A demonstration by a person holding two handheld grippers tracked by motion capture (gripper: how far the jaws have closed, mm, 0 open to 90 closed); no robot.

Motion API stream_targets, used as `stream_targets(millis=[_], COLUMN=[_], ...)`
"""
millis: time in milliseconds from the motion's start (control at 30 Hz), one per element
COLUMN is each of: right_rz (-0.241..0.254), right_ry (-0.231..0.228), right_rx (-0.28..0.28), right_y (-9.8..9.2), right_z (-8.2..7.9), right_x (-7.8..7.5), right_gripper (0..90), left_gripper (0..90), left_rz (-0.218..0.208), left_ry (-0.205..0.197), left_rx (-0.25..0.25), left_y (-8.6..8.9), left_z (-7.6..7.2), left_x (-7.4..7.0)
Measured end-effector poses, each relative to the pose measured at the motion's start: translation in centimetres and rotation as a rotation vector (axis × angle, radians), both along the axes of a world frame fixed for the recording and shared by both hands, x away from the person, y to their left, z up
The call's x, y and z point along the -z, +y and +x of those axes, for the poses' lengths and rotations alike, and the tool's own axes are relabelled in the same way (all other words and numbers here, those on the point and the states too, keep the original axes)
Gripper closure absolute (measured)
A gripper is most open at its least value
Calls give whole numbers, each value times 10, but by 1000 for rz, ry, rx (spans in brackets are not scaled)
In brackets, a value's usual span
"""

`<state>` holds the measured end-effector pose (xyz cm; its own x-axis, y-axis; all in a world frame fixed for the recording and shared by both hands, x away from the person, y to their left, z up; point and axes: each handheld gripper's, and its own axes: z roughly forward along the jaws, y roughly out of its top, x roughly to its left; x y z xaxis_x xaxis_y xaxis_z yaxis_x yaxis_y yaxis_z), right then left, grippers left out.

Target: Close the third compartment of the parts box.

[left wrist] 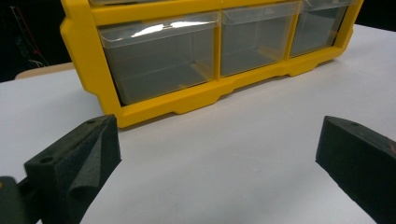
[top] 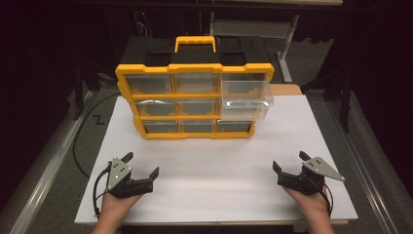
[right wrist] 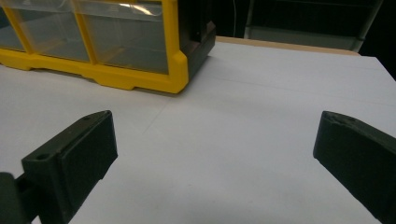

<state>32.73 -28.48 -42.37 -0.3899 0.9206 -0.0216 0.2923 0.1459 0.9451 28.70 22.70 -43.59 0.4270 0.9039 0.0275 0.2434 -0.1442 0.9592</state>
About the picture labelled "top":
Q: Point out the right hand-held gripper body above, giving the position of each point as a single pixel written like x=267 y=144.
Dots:
x=316 y=167

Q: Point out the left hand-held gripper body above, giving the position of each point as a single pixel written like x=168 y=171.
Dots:
x=118 y=175

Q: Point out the clear plastic organizer drawer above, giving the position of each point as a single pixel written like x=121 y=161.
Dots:
x=246 y=97

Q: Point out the yellow black organizer cabinet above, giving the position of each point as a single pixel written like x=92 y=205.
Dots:
x=195 y=57

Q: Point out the person's left hand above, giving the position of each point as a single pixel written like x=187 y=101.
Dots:
x=113 y=208

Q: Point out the person's right hand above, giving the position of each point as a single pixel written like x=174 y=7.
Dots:
x=313 y=204

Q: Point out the black metal stand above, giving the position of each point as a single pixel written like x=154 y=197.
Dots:
x=345 y=97
x=79 y=91

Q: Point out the grid of clear drawers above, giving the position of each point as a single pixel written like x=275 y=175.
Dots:
x=196 y=106

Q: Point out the metal floor rail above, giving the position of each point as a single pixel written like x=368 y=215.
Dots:
x=48 y=169
x=363 y=175

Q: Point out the grey metal desk frame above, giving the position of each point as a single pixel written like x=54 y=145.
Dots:
x=287 y=48

